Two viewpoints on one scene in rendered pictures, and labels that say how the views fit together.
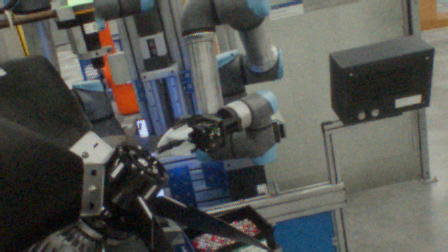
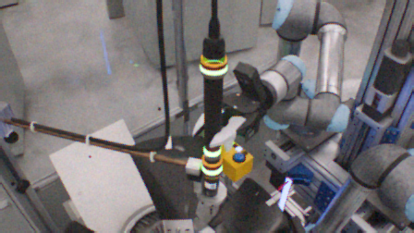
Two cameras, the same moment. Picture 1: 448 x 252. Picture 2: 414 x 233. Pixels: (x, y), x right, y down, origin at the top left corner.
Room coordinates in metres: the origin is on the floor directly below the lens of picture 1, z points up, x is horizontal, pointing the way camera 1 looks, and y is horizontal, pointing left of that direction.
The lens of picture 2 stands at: (0.61, -0.14, 2.07)
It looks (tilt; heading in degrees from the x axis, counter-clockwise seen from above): 42 degrees down; 52
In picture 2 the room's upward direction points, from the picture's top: straight up
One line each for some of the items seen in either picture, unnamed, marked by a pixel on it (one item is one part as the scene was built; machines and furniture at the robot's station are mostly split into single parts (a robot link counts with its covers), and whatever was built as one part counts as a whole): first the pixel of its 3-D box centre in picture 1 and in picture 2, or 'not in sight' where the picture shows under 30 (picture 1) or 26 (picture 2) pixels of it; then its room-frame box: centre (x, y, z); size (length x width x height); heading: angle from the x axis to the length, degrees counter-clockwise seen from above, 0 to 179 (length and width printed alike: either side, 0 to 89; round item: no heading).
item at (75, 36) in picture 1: (83, 31); (207, 180); (0.89, 0.22, 1.47); 0.09 x 0.07 x 0.10; 127
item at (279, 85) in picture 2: not in sight; (266, 89); (1.10, 0.26, 1.61); 0.08 x 0.05 x 0.08; 102
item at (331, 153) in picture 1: (331, 153); not in sight; (1.27, -0.31, 0.96); 0.03 x 0.03 x 0.20; 2
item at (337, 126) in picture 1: (361, 120); not in sight; (1.27, -0.41, 1.04); 0.24 x 0.03 x 0.03; 92
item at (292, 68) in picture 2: not in sight; (284, 76); (1.17, 0.27, 1.61); 0.11 x 0.08 x 0.09; 12
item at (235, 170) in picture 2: not in sight; (230, 159); (1.25, 0.52, 1.02); 0.16 x 0.10 x 0.11; 92
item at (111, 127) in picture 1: (101, 127); (308, 118); (1.64, 0.44, 1.09); 0.15 x 0.15 x 0.10
